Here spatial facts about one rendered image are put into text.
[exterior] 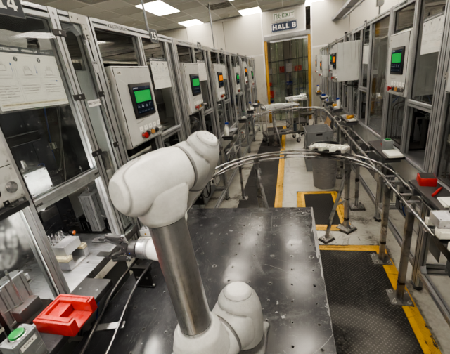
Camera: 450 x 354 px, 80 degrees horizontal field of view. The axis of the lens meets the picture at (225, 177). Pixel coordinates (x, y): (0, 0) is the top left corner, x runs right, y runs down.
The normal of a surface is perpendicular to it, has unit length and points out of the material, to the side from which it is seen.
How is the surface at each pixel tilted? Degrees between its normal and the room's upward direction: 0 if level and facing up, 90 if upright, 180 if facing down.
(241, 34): 90
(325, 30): 90
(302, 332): 0
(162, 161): 38
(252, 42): 90
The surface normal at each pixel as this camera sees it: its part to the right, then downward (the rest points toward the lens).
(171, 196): 0.73, 0.17
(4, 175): 0.97, -0.04
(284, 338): -0.13, -0.93
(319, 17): -0.22, 0.37
